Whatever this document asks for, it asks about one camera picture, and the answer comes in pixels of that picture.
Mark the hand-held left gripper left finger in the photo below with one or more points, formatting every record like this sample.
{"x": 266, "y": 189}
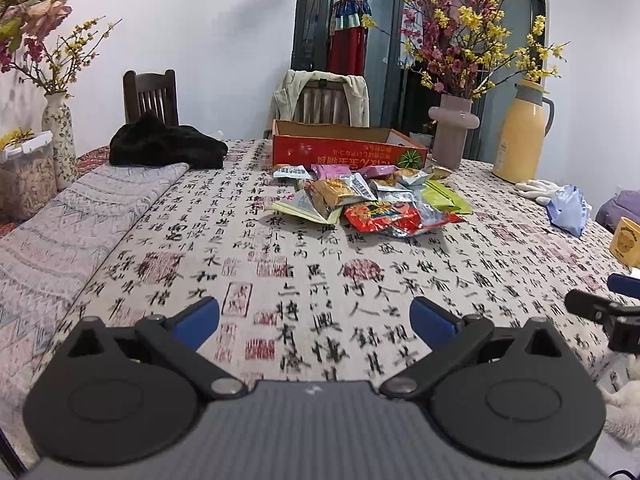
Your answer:
{"x": 197, "y": 320}

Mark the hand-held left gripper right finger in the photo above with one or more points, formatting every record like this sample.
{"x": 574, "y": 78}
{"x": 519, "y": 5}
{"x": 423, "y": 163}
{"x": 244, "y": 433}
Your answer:
{"x": 430, "y": 320}

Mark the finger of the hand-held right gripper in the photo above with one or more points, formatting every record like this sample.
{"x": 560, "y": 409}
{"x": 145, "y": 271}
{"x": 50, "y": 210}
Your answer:
{"x": 625, "y": 283}
{"x": 587, "y": 304}

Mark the pile of snack packets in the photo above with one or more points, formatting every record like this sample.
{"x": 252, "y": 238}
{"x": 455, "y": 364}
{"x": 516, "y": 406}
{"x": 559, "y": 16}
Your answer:
{"x": 380, "y": 215}

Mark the orange cardboard box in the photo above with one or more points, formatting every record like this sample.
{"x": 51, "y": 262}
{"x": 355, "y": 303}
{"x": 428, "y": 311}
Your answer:
{"x": 340, "y": 152}

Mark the yellow mug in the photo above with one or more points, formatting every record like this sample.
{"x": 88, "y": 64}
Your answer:
{"x": 627, "y": 240}

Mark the purple padded cloth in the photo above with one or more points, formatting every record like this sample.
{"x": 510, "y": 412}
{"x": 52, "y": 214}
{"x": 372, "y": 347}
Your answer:
{"x": 620, "y": 212}

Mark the white fluffy cloth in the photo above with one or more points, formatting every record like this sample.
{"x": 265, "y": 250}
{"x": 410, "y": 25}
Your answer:
{"x": 625, "y": 410}

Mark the pale blue plastic bag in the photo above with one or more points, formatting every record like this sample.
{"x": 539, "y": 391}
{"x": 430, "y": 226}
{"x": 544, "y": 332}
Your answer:
{"x": 567, "y": 210}

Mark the white work gloves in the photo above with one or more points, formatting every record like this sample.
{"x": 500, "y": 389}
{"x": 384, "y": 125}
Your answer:
{"x": 535, "y": 190}

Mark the yellow thermos jug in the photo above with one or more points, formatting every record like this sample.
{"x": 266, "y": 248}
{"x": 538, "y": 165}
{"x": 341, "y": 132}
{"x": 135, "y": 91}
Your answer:
{"x": 520, "y": 145}

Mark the black fuzzy cloth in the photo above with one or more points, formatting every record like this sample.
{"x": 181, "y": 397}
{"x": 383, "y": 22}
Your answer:
{"x": 165, "y": 145}

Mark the pink glass vase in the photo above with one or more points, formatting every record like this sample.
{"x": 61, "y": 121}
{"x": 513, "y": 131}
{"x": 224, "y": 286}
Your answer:
{"x": 452, "y": 135}

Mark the red patterned cloth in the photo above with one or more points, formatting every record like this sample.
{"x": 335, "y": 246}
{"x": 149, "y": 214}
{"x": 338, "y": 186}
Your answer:
{"x": 92, "y": 160}

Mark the clear plastic storage container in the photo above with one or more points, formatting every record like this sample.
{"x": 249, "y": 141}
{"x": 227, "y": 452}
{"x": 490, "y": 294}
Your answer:
{"x": 25, "y": 180}

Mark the dark wooden chair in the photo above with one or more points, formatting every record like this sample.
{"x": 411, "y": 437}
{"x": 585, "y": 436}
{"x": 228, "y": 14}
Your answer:
{"x": 150, "y": 95}

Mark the floral ceramic vase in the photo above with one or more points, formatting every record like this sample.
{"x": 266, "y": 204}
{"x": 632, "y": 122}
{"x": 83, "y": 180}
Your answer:
{"x": 60, "y": 135}

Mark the chair with beige jacket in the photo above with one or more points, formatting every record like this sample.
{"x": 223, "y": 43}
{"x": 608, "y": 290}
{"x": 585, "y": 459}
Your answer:
{"x": 287, "y": 97}

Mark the wooden chair with slats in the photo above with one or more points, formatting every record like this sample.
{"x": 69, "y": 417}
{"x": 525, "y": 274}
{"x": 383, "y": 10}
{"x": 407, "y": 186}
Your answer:
{"x": 322, "y": 105}

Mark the yellow and pink flower branches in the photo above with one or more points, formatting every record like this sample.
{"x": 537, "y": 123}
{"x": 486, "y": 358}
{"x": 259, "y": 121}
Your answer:
{"x": 452, "y": 67}

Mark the hanging red dress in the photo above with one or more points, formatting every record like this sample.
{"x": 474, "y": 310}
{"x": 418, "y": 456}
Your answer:
{"x": 350, "y": 45}

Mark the yellow blossom twigs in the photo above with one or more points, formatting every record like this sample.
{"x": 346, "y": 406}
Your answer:
{"x": 70, "y": 55}

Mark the faded pink flower bouquet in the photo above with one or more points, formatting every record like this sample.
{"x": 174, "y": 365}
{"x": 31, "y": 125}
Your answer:
{"x": 47, "y": 12}

